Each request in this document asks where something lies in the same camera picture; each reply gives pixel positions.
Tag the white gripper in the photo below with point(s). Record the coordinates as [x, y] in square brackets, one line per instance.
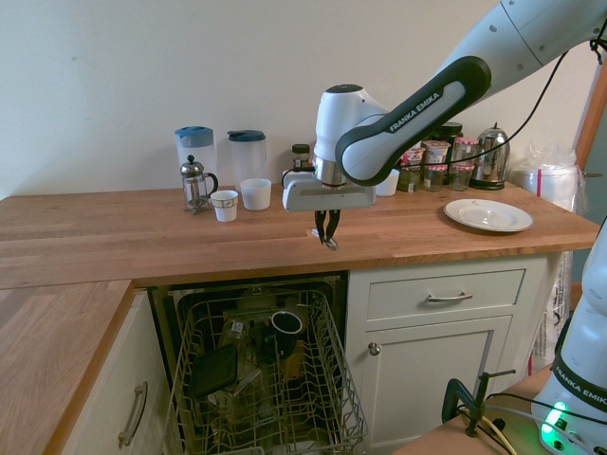
[341, 198]

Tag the silver metal spoon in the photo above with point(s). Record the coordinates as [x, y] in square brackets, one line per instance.
[334, 244]

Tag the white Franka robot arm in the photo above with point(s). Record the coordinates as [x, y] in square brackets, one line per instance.
[412, 123]

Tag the built-in dishwasher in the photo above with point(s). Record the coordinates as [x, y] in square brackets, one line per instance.
[159, 308]

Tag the white ceramic bowl cup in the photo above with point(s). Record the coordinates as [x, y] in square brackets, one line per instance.
[386, 186]

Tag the spice jar with black lid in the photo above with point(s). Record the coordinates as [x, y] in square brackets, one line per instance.
[300, 154]

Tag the white ceramic mug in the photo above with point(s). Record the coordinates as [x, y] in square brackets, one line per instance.
[256, 194]

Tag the dark green food cup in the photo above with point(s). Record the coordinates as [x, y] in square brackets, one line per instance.
[410, 180]

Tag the clear pitcher with blue lid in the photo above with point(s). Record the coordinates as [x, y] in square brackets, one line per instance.
[246, 156]
[195, 147]

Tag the white cup with patterned band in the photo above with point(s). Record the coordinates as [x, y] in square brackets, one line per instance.
[224, 206]

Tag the oatmeal cup with red label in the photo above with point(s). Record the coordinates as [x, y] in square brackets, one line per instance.
[413, 157]

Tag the black mug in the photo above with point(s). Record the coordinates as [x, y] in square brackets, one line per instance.
[286, 324]

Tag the glass jar red checked lid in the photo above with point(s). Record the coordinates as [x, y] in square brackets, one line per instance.
[435, 179]
[461, 177]

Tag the oatmeal cup with foil lid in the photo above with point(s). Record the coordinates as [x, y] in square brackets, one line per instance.
[436, 152]

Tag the metal cabinet knob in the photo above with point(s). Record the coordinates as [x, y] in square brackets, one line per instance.
[374, 348]

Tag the glass french press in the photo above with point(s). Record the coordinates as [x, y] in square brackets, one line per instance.
[195, 187]

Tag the clear drinking glass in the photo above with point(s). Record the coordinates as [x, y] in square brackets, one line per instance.
[234, 329]

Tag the large jar red checked lid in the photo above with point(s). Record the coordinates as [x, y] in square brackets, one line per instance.
[465, 151]

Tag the white plate with gold rim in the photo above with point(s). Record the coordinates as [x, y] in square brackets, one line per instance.
[486, 215]

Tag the stainless steel electric kettle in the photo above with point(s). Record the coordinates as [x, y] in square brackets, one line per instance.
[492, 158]

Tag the white base cabinet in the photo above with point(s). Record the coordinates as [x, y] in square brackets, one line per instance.
[104, 369]
[427, 379]

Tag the black container lid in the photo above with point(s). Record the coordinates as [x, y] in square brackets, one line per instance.
[213, 370]

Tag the dark green c-clamp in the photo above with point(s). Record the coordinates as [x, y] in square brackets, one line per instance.
[456, 393]

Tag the plastic bag of disposable plates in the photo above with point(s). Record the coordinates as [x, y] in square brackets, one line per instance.
[550, 182]

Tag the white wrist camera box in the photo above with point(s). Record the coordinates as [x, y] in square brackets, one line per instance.
[299, 179]

